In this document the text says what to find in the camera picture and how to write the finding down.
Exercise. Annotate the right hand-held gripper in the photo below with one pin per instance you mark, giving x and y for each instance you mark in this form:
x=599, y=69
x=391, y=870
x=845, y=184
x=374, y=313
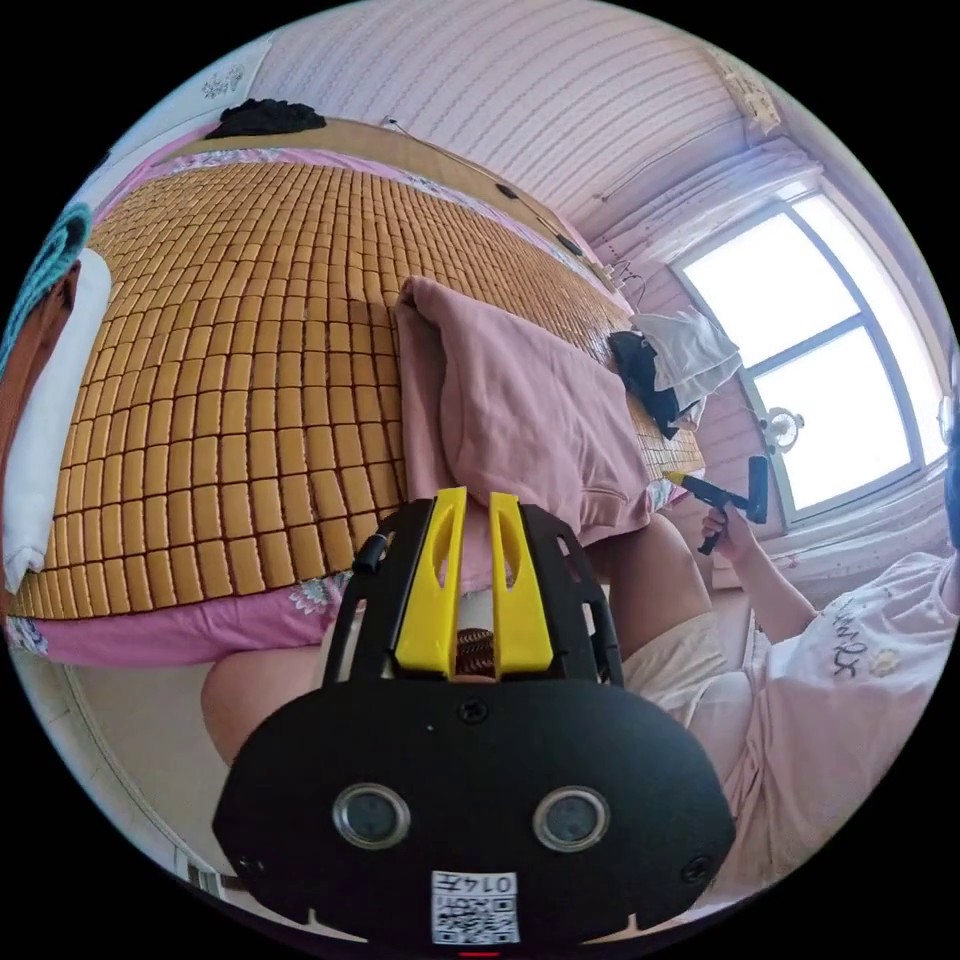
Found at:
x=714, y=501

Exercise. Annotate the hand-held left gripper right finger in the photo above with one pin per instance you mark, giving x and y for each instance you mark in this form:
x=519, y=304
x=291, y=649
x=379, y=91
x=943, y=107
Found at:
x=519, y=592

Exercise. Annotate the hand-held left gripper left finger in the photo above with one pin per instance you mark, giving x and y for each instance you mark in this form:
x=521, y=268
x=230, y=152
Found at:
x=431, y=585

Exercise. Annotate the pink long sleeve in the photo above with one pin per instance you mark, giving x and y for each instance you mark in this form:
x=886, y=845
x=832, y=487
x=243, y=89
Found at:
x=517, y=412

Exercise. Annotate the person's right forearm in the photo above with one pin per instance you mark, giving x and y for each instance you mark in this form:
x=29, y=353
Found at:
x=776, y=596

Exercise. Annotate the person's right hand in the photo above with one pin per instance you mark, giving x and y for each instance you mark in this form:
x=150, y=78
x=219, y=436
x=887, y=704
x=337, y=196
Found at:
x=733, y=538

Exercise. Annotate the small white fan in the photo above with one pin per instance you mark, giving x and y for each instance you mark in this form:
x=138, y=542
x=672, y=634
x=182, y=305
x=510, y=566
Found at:
x=782, y=426

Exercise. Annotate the pile of black white clothes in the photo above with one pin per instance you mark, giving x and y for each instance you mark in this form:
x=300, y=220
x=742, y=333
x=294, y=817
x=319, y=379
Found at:
x=679, y=360

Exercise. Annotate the window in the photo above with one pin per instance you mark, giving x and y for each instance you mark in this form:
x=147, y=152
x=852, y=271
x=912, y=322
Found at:
x=795, y=285

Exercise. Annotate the person's body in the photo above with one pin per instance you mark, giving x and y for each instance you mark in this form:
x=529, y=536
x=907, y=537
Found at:
x=825, y=675

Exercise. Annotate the bed with woven mat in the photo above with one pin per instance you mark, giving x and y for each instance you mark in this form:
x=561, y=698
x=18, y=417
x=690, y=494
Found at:
x=225, y=375

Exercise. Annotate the black garment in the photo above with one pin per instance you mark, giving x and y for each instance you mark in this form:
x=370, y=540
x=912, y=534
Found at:
x=262, y=118

